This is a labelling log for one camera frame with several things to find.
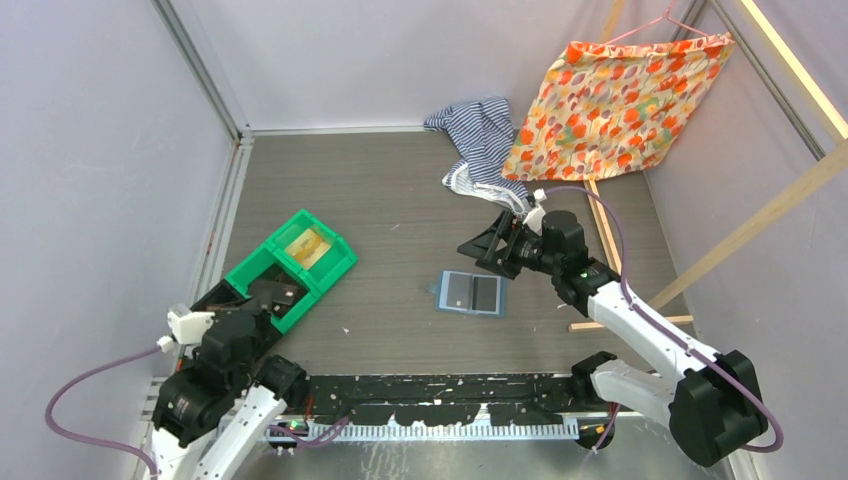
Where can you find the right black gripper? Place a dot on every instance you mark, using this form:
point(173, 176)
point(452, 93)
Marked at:
point(484, 247)

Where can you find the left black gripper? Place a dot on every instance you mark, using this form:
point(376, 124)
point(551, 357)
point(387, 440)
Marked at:
point(264, 327)

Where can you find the blue card holder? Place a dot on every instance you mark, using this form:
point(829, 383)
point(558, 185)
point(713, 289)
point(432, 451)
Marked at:
point(437, 290)

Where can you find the black credit card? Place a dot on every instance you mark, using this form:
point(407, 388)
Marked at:
point(275, 296)

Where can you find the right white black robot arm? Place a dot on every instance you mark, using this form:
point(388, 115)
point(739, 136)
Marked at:
point(709, 401)

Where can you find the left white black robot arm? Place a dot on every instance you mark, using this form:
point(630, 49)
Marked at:
point(210, 412)

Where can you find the grey card in holder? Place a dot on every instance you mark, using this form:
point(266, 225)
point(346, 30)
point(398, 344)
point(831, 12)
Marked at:
point(458, 290)

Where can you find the yellow card in bin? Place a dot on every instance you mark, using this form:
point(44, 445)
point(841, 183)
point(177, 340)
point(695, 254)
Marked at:
point(308, 248)

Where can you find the black plastic bin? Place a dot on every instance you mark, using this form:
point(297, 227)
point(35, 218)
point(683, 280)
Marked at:
point(225, 301)

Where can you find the green plastic bin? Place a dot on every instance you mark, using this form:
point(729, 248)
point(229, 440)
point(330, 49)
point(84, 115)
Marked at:
point(269, 261)

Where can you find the blue white striped cloth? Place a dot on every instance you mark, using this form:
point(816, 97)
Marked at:
point(483, 134)

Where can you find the orange floral cloth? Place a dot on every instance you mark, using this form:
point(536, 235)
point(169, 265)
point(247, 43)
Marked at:
point(607, 110)

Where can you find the pink clothes hanger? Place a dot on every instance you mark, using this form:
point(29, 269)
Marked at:
point(664, 17)

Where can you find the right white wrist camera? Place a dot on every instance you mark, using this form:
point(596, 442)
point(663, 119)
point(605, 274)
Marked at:
point(535, 212)

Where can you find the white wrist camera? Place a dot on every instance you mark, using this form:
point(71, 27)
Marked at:
point(187, 327)
point(535, 212)

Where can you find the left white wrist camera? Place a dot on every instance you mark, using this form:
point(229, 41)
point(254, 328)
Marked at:
point(187, 327)

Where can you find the aluminium front rail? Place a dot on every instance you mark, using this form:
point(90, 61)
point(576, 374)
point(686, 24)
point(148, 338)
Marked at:
point(570, 427)

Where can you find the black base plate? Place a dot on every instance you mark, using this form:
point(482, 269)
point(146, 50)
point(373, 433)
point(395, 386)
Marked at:
point(443, 400)

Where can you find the wooden frame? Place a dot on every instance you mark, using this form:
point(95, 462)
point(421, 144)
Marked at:
point(784, 289)

